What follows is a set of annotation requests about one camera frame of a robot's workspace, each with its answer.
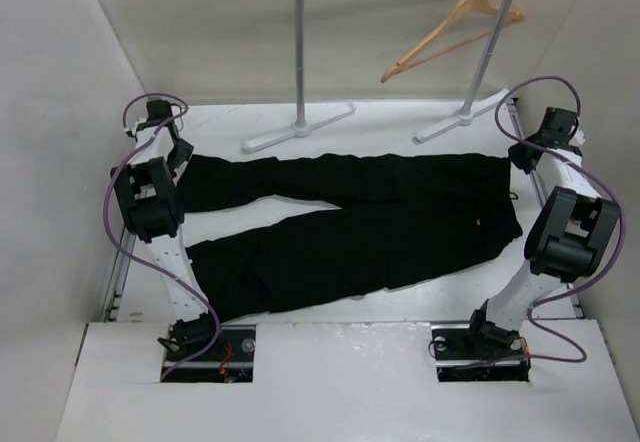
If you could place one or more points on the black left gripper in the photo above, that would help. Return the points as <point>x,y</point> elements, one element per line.
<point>184,155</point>

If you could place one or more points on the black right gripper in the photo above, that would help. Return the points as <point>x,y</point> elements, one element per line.
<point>516,157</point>

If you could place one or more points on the black trousers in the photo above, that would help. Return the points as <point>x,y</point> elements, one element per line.
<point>391,221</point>

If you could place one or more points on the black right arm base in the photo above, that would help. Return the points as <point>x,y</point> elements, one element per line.
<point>461,358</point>

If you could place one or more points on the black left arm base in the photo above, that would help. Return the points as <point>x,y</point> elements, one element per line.
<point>229,360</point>

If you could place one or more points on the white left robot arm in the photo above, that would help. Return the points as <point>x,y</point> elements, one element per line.
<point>145,188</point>

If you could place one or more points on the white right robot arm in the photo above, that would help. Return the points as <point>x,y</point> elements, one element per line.
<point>566,242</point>

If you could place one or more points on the white metal clothes rack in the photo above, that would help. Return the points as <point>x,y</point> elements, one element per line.
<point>337,54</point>

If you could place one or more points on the right aluminium table rail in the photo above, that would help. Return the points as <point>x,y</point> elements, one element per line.
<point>541,195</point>

